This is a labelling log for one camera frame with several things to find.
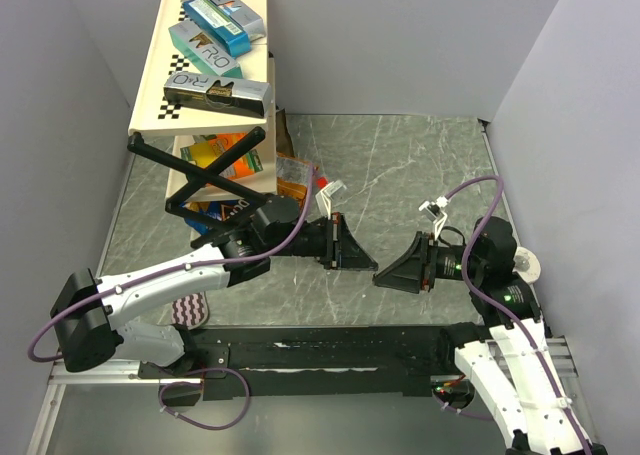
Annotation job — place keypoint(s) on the orange Kettle chips bag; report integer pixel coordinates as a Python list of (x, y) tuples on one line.
[(293, 177)]

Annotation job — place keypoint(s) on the silver R&O box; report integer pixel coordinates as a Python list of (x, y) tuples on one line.
[(243, 16)]

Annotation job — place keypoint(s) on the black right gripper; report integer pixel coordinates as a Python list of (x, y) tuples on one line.
[(414, 268)]

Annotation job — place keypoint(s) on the dark grey R&O box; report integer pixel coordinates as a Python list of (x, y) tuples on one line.
[(219, 94)]

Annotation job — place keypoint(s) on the teal R&O box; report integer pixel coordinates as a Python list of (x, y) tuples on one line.
[(204, 52)]

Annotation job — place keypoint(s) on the blue foil box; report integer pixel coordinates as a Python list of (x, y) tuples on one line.
[(211, 19)]

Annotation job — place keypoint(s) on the cream two-tier shelf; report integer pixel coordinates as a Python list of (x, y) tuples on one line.
[(154, 115)]

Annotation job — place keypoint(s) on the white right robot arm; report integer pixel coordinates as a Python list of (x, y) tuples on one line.
[(507, 359)]

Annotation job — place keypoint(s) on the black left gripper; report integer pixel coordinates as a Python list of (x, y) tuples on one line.
[(342, 251)]

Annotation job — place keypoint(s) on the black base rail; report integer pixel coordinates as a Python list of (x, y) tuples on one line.
[(322, 360)]

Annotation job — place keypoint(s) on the white tape roll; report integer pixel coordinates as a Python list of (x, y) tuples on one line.
[(527, 265)]

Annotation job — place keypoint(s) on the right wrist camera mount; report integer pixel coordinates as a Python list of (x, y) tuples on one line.
[(435, 212)]

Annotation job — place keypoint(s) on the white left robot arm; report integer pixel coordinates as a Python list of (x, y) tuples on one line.
[(96, 320)]

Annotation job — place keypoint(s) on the orange sponge package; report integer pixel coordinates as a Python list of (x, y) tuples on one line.
[(208, 148)]

